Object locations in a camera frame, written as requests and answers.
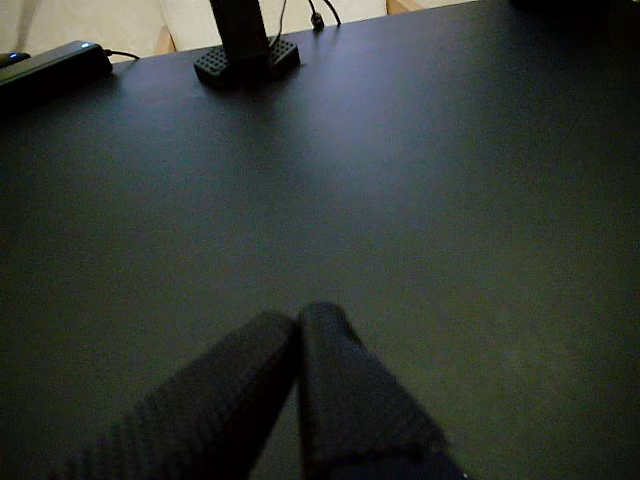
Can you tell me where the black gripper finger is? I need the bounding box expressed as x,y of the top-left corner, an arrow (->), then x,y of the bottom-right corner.
59,309 -> 301,480
297,301 -> 469,480

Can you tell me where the wooden chair armrest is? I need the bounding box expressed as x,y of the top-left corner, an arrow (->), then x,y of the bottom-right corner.
154,27 -> 177,54
384,0 -> 426,16

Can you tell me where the black power adapter brick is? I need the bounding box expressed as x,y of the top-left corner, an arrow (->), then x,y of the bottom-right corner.
0,41 -> 114,109

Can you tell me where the cream chair cushion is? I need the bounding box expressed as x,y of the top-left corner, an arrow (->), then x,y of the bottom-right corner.
0,0 -> 387,65

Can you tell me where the black cable with plug end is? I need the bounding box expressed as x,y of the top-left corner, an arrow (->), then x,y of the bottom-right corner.
307,0 -> 344,32

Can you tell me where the black cable behind arm base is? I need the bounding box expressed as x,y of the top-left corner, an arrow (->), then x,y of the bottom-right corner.
269,0 -> 290,49

